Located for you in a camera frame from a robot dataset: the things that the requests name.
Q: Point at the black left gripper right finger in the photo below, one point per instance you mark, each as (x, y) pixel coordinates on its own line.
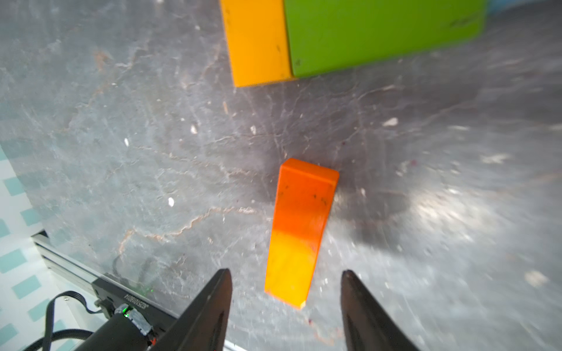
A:
(366, 324)

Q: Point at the orange long block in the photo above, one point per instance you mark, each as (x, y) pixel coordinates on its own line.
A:
(305, 193)

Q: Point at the green short block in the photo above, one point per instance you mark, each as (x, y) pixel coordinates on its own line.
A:
(326, 36)

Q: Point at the yellow-orange short block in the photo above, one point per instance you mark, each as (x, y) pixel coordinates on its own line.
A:
(257, 41)

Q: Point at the light blue long block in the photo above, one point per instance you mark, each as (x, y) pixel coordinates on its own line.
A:
(497, 6)

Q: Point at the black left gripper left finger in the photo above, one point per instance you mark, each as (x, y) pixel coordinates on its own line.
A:
(203, 325)

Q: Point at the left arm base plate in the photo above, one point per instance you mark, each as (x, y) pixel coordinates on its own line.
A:
(111, 296)

